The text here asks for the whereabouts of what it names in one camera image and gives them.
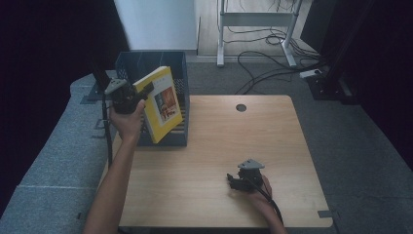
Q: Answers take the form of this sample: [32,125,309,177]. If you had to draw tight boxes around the dark blue file rack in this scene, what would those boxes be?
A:
[115,50,191,147]

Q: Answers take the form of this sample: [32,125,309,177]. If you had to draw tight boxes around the yellow book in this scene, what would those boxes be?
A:
[132,65,184,144]

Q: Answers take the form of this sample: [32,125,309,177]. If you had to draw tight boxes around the person's right hand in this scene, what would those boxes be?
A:
[247,175,278,215]

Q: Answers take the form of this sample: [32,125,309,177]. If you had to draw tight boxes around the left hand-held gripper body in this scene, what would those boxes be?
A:
[104,79,144,115]

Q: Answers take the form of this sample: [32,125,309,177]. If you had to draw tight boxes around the black floor cables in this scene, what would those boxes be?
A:
[223,0,327,96]

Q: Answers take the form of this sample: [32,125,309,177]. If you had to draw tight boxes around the white metal desk frame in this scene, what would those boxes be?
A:
[216,0,305,68]

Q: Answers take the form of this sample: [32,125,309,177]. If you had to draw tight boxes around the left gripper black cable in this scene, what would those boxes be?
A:
[101,94,114,169]

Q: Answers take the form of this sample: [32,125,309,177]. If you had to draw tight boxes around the person's left hand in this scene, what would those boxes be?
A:
[109,98,147,143]

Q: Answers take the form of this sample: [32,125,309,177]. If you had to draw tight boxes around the white power strip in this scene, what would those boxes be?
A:
[298,68,322,80]

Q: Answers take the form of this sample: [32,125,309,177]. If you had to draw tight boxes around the black metal stand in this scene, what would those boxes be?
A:
[86,59,114,101]
[306,0,378,105]

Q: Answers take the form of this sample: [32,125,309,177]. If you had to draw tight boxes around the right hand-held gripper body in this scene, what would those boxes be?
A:
[237,158,266,192]

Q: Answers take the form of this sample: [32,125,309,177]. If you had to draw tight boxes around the dark curtain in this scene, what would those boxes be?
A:
[0,0,131,218]
[300,0,413,170]

